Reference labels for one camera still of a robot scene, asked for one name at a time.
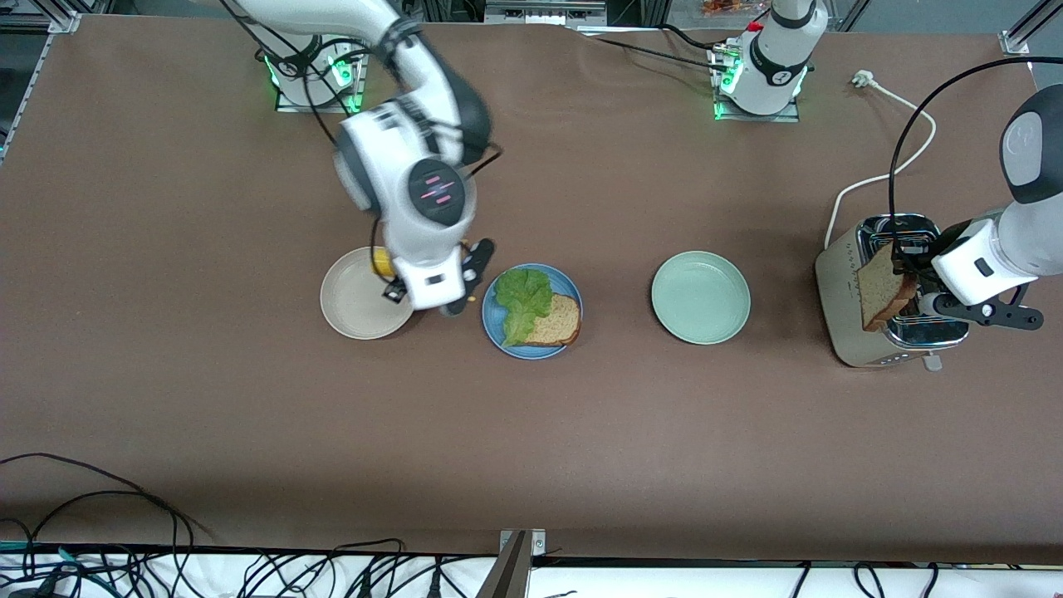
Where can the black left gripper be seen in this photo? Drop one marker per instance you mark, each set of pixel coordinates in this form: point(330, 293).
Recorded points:
point(916, 257)

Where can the brown bread slice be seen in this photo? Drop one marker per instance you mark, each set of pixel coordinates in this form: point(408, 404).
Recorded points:
point(565, 320)
point(884, 291)

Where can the green lettuce leaf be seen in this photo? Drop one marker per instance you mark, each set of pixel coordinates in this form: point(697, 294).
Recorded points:
point(523, 299)

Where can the yellow mustard squeeze bottle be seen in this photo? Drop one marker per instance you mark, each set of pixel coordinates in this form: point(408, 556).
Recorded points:
point(382, 264)

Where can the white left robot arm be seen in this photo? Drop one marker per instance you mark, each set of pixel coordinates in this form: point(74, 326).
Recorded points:
point(776, 66)

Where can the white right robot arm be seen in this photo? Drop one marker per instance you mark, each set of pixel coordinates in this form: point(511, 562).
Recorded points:
point(399, 166)

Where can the mint green plate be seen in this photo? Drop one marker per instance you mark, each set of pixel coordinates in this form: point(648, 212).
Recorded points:
point(702, 299)

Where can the blue plate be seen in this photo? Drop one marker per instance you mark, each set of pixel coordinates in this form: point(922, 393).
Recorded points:
point(498, 334)

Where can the beige plate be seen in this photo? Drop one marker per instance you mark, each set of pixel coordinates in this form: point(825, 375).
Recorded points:
point(349, 307)

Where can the silver two-slot toaster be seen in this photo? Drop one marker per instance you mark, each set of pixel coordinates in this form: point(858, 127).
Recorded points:
point(839, 332)

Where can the orange packet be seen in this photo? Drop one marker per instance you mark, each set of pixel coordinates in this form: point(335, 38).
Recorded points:
point(722, 7)

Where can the grey metal box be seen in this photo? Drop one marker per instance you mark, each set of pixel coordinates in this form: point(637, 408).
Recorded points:
point(540, 10)

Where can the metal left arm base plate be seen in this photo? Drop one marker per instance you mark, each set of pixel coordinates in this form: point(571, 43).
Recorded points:
point(722, 112)

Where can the aluminium profile bracket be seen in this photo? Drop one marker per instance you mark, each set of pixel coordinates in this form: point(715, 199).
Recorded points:
point(511, 573)

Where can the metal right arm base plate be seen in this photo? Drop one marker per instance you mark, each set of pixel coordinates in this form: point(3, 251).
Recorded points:
point(359, 91)

